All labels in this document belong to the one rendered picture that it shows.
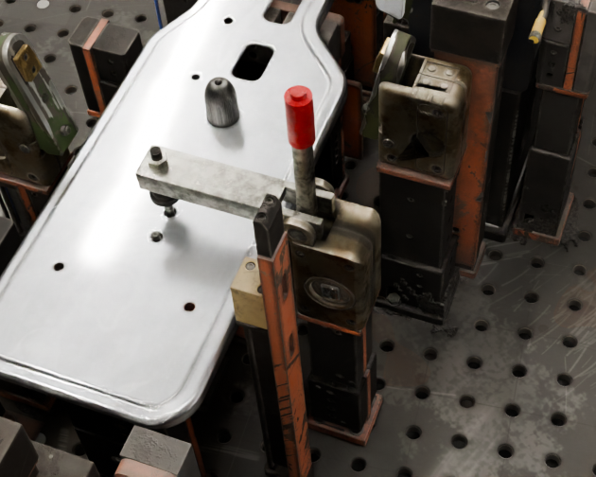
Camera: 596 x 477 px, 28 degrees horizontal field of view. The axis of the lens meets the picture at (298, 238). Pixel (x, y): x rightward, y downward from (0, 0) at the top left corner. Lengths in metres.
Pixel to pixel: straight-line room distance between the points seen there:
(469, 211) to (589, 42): 0.24
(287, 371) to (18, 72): 0.37
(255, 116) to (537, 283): 0.43
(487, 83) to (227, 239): 0.29
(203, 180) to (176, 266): 0.09
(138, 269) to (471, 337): 0.45
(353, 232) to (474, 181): 0.29
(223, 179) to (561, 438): 0.50
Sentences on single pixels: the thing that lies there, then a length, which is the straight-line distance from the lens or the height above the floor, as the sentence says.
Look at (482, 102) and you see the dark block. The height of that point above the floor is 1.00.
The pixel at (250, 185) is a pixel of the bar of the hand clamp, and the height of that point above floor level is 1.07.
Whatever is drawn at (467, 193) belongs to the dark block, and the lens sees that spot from 1.29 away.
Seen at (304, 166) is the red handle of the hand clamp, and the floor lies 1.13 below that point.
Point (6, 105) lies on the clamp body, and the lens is 1.17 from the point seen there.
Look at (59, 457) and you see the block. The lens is 1.00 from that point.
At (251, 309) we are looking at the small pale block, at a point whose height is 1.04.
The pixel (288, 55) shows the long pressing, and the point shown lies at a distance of 1.22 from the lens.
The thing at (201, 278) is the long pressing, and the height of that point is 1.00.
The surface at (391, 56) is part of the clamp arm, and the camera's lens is 1.08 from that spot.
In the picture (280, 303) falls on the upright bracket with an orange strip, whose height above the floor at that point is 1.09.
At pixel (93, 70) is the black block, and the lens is 1.30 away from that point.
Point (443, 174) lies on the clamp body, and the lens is 1.16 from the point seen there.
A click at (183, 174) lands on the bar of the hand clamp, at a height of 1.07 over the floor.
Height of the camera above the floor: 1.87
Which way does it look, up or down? 54 degrees down
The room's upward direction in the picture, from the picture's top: 5 degrees counter-clockwise
